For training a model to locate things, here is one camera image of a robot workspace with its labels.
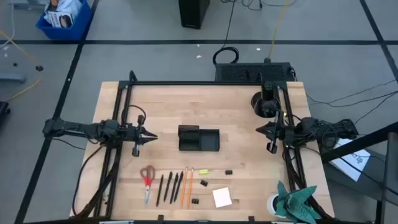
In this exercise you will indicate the black metal stand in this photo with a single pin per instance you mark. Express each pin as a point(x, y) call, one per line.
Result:
point(357, 144)

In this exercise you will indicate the yellow-green eraser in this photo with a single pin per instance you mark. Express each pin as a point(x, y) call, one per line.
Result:
point(203, 171)

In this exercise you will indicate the white printed paper sheet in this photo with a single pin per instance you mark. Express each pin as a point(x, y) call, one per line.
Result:
point(351, 165)

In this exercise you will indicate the black perforated computer case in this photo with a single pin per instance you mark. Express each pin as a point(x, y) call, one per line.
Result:
point(236, 73)

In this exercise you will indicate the pink sticky note pad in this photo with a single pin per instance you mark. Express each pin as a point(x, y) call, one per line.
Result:
point(222, 197)

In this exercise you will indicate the green artificial plant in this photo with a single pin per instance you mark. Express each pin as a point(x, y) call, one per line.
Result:
point(295, 203)

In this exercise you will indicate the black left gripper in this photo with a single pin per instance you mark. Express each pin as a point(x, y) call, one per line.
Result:
point(136, 135)

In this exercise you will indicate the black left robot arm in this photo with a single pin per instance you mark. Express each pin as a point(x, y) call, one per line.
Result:
point(77, 128)

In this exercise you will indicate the white plastic packet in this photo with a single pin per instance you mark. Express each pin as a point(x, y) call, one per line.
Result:
point(70, 6)

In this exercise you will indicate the black aluminium rig frame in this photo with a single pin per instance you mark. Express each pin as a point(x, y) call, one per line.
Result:
point(202, 83)

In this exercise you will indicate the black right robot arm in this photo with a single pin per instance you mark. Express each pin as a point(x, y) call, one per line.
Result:
point(326, 129)

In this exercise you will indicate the black table edge bracket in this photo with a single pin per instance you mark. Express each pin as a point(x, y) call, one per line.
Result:
point(160, 218)
point(251, 219)

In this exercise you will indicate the black floor plug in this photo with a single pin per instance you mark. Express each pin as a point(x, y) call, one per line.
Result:
point(39, 68)

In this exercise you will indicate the black computer tower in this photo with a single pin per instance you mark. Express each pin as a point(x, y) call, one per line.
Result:
point(192, 12)

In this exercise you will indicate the blue storage bin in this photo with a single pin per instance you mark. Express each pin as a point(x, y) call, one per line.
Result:
point(77, 29)

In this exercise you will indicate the grey metal floor bar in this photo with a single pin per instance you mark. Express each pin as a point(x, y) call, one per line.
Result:
point(12, 78)

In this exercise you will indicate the white printed carton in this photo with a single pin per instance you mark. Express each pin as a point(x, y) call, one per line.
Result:
point(59, 19)

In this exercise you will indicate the black mesh desk organizer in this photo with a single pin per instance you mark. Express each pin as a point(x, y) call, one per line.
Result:
point(205, 140)

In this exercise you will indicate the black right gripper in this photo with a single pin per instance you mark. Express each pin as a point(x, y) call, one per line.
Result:
point(281, 133)

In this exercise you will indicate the white plant pot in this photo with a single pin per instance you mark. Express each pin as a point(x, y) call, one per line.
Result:
point(271, 203)

